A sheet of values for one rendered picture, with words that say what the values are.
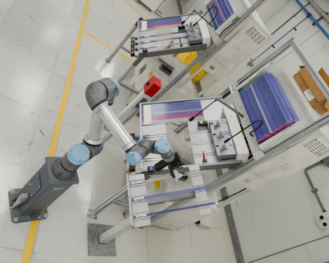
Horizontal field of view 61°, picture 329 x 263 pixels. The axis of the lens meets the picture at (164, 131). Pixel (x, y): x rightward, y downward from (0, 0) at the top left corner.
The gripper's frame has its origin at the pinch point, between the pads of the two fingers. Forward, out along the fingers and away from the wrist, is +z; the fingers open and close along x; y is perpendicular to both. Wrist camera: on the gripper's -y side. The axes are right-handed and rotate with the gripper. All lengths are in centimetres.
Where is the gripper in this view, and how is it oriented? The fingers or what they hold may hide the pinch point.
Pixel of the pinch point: (174, 171)
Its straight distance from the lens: 178.0
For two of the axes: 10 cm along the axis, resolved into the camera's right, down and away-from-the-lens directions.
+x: -1.7, -7.9, 5.8
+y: 9.4, -3.0, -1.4
